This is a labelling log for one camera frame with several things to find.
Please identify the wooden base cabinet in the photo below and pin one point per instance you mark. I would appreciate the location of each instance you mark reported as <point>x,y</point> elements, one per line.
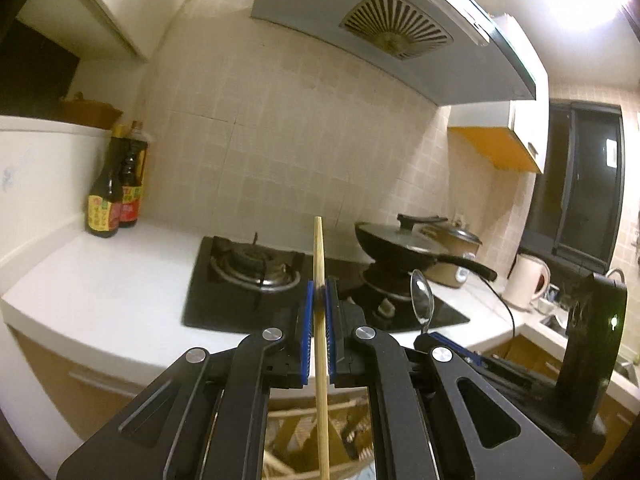
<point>50,385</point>

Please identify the yellow plastic utensil basket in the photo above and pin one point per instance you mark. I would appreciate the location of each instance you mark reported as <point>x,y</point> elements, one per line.
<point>300,435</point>

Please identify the black wok with lid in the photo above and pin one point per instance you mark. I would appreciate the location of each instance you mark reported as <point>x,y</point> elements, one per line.
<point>395,250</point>

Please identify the white orange wall cabinet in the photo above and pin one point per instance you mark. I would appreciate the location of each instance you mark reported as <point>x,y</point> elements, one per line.
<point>500,145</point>

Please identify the wooden chopstick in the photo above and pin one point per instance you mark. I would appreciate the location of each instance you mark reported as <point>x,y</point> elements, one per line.
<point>318,260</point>

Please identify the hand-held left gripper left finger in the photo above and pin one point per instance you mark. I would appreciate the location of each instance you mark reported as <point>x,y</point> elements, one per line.
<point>302,340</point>

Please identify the white tall cabinet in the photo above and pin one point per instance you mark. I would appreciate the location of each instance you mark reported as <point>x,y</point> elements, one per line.
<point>40,175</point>

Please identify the dark window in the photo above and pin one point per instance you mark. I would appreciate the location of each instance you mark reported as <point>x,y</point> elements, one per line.
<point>590,185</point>

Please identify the black gas stove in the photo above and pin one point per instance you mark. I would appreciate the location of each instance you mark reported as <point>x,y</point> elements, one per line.
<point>210,305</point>

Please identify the grey range hood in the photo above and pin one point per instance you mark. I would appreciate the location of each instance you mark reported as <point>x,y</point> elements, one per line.
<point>310,15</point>

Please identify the beige rice cooker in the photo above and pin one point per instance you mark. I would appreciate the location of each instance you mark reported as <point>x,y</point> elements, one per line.
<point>457,237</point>

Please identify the dark red-label sauce bottle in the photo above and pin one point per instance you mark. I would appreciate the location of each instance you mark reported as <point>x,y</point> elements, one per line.
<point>132,175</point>

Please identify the clear plastic spoon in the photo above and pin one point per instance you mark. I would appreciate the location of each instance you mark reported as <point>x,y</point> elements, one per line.
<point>421,295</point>

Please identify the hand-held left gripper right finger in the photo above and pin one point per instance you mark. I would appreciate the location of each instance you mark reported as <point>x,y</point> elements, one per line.
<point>331,330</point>

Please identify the white electric kettle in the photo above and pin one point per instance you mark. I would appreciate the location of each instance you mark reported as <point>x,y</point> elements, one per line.
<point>522,280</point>

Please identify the dark yellow-label sauce bottle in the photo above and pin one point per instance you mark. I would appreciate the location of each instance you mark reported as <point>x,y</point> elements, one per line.
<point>102,210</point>

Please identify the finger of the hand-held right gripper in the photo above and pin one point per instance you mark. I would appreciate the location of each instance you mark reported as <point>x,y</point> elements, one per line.
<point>460,347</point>

